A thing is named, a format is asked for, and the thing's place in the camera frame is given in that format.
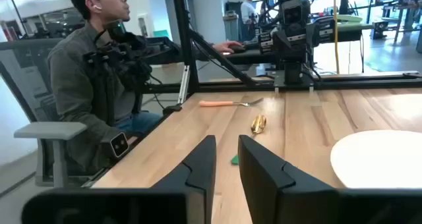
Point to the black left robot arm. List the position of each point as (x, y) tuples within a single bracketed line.
[(293, 69)]

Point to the person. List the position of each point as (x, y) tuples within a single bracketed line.
[(247, 11), (79, 85)]

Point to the grey waste bin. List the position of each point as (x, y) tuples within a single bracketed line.
[(230, 28)]

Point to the background work table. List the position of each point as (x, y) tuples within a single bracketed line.
[(409, 1)]

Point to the silver bracket bar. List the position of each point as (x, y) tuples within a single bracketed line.
[(183, 85)]

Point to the grey mesh office chair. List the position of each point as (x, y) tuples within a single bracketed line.
[(49, 130)]

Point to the black mechanical device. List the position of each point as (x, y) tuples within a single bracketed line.
[(125, 66)]

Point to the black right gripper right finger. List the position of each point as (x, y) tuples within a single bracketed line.
[(263, 184)]

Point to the black table clamp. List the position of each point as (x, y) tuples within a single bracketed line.
[(172, 109)]

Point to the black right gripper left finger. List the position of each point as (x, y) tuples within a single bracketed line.
[(201, 171)]

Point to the mint green desk item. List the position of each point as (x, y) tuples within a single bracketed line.
[(349, 18)]

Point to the white round plate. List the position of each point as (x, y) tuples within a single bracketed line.
[(379, 158)]

